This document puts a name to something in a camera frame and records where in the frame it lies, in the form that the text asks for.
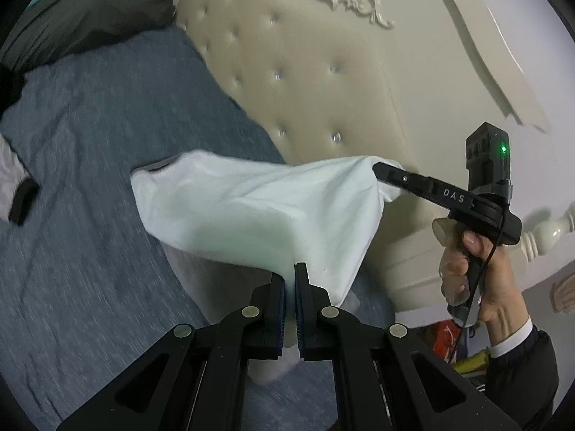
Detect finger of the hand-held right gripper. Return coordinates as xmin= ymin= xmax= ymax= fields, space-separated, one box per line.
xmin=373 ymin=163 xmax=434 ymax=203

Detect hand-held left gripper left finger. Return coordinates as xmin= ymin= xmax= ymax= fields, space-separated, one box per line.
xmin=56 ymin=272 xmax=287 ymax=431

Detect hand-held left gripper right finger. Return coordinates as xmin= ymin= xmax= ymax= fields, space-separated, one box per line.
xmin=294 ymin=263 xmax=522 ymax=431

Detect white polo shirt black collar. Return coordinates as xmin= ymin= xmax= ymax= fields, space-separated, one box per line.
xmin=130 ymin=150 xmax=403 ymax=384

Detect person's right hand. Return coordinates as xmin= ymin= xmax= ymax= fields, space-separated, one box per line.
xmin=433 ymin=218 xmax=533 ymax=346

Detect cream tufted headboard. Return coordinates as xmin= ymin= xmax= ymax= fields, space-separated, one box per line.
xmin=171 ymin=0 xmax=575 ymax=312

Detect orange plastic bag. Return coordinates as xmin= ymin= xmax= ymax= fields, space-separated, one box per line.
xmin=433 ymin=320 xmax=463 ymax=364

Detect blue bed sheet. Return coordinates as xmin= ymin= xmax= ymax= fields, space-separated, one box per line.
xmin=0 ymin=24 xmax=396 ymax=431

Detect grey jacket black cuffs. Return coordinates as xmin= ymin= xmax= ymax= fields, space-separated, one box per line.
xmin=0 ymin=60 xmax=40 ymax=226

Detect dark grey long pillow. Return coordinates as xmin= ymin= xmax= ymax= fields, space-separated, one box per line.
xmin=0 ymin=0 xmax=176 ymax=75

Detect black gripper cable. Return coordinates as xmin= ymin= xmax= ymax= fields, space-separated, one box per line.
xmin=451 ymin=207 xmax=508 ymax=362

